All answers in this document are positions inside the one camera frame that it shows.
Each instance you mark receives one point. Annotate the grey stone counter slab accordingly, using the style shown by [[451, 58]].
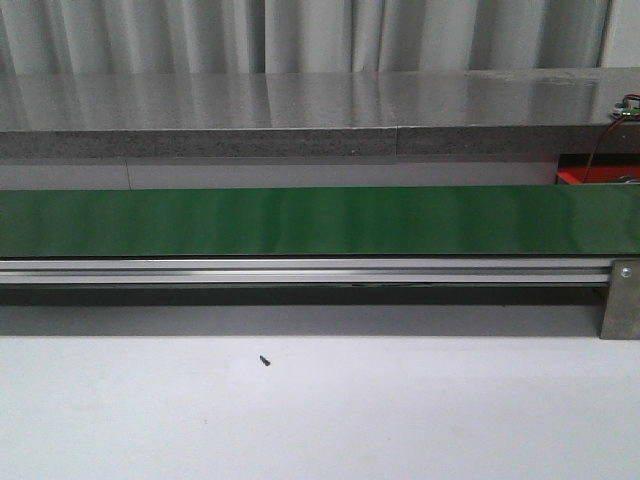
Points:
[[540, 111]]

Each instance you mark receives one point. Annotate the green conveyor belt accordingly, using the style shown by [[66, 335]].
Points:
[[525, 220]]

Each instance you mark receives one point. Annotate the red plastic bin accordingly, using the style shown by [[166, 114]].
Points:
[[600, 169]]

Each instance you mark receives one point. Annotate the green circuit board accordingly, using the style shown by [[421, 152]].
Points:
[[627, 109]]

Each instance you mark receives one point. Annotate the white pleated curtain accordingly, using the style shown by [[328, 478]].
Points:
[[82, 37]]

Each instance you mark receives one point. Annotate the aluminium conveyor side rail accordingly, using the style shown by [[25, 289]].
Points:
[[388, 270]]

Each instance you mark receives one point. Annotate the steel conveyor mounting bracket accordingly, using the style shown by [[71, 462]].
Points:
[[622, 313]]

